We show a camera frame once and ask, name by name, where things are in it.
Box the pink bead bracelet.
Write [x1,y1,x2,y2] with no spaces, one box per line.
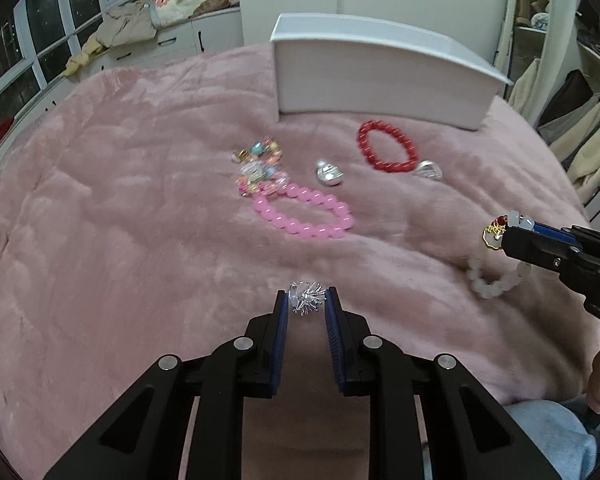
[251,182,356,240]

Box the white plastic storage bin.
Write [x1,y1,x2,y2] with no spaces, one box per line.
[270,13,510,131]

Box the pink fuzzy bed blanket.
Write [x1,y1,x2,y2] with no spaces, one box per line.
[0,45,600,479]

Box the white drawer cabinet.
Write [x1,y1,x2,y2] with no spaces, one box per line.
[0,8,244,167]

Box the open wardrobe with clothes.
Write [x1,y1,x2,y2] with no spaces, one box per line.
[532,0,600,231]

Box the silver pendant charm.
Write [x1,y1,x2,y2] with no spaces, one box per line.
[413,159,443,181]

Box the silver ingot charm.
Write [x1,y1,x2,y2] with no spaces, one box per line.
[315,159,343,188]

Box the pile of beige clothes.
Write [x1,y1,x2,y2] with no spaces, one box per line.
[62,0,239,77]

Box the grey trouser leg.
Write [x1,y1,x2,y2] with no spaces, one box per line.
[505,396,598,479]

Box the colourful charm bracelet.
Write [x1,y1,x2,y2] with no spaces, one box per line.
[230,135,290,198]

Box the white bead charm bracelet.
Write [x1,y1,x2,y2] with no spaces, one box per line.
[465,209,536,302]

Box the white framed standing mirror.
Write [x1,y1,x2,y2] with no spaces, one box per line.
[494,0,565,126]

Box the red bead bracelet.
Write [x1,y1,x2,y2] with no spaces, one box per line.
[355,119,421,174]

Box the white framed window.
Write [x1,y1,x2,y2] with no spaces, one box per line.
[0,0,133,123]

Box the silver sparkly brooch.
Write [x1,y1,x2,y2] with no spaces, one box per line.
[287,281,326,316]

